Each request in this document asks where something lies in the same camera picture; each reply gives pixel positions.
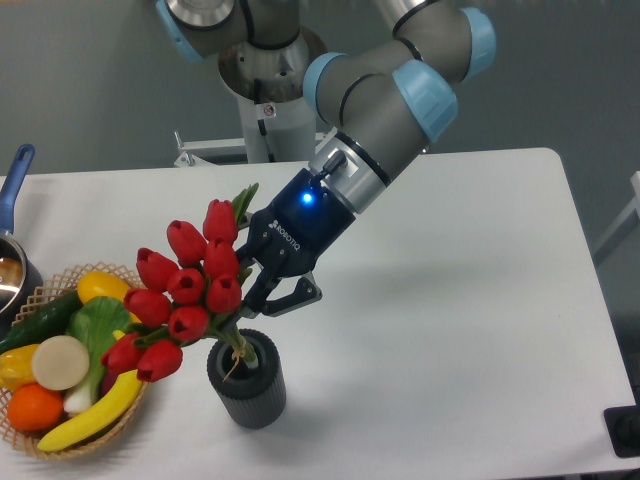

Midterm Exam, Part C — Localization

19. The black device at table edge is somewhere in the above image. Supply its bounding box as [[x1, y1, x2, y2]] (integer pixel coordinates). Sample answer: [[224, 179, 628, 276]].
[[603, 405, 639, 458]]

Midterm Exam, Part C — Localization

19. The red tulip bouquet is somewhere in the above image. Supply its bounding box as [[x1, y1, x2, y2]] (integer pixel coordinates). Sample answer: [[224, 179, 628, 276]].
[[101, 184, 259, 382]]

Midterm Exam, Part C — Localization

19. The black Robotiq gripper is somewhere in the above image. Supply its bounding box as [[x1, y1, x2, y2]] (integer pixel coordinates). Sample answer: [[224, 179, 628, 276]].
[[236, 169, 355, 319]]

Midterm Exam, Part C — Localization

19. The orange fruit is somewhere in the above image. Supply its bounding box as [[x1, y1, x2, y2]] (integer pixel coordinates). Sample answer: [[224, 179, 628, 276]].
[[7, 383, 63, 432]]

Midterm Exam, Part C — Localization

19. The white frame at right edge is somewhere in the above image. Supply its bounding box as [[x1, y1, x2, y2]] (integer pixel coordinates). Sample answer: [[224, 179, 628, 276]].
[[592, 171, 639, 268]]

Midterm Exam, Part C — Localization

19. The green bok choy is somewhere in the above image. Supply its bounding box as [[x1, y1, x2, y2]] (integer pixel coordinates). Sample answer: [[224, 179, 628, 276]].
[[64, 296, 131, 417]]

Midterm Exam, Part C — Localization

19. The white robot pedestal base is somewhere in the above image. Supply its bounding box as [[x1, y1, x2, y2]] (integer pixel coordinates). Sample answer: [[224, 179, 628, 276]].
[[176, 26, 327, 166]]

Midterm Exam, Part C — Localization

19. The yellow bell pepper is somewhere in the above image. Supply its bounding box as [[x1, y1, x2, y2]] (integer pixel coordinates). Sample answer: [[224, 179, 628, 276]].
[[1, 344, 39, 391]]

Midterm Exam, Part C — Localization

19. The woven wicker basket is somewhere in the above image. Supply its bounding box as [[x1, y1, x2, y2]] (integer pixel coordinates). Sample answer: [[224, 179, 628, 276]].
[[1, 262, 148, 461]]

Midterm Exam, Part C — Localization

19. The dark grey ribbed vase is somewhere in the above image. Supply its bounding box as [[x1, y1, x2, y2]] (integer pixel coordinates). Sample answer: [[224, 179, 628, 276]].
[[207, 329, 286, 429]]

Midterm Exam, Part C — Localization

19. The yellow banana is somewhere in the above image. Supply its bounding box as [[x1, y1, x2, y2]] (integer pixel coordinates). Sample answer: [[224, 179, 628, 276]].
[[36, 329, 144, 453]]

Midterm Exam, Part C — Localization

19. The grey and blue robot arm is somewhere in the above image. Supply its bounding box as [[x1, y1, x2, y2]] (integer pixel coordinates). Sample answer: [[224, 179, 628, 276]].
[[156, 1, 496, 318]]

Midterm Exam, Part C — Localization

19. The yellow lemon squash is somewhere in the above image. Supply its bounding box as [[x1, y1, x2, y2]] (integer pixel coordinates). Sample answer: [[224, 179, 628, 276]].
[[76, 270, 131, 304]]

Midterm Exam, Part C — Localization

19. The green cucumber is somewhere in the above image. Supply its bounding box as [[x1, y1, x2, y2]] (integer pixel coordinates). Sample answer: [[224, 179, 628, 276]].
[[1, 291, 83, 354]]

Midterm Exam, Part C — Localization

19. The dark red fruit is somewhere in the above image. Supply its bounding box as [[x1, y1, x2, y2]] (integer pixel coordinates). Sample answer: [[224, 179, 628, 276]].
[[99, 371, 118, 398]]

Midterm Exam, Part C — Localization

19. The blue handled saucepan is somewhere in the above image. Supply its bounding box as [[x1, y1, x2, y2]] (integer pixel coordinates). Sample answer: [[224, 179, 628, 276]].
[[1, 144, 43, 338]]

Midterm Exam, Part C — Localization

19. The beige round disc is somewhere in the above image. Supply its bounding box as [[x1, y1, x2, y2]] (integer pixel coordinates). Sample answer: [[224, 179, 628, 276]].
[[31, 335, 90, 391]]

